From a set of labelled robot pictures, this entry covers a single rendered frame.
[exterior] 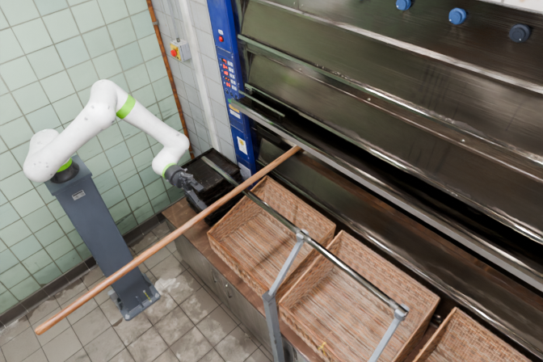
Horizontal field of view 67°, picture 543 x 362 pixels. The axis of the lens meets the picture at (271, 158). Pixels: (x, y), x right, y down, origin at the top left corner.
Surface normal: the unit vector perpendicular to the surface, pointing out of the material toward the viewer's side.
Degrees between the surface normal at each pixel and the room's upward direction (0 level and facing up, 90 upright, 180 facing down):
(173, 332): 0
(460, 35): 90
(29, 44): 90
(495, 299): 70
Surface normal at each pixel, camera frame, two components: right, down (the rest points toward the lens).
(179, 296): -0.08, -0.75
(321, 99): -0.72, 0.21
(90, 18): 0.68, 0.44
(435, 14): -0.73, 0.50
